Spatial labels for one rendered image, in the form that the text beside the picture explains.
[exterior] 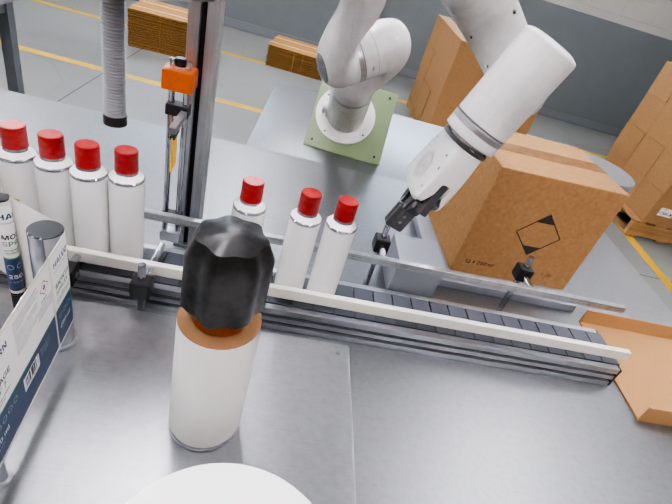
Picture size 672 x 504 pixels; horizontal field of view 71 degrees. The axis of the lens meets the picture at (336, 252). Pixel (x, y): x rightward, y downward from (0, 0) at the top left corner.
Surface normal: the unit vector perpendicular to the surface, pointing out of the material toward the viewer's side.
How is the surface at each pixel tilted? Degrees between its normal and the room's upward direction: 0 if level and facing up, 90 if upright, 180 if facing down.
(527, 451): 0
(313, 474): 0
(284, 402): 0
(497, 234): 90
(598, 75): 90
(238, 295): 90
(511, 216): 90
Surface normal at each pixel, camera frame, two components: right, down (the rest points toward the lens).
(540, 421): 0.25, -0.78
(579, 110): -0.04, 0.58
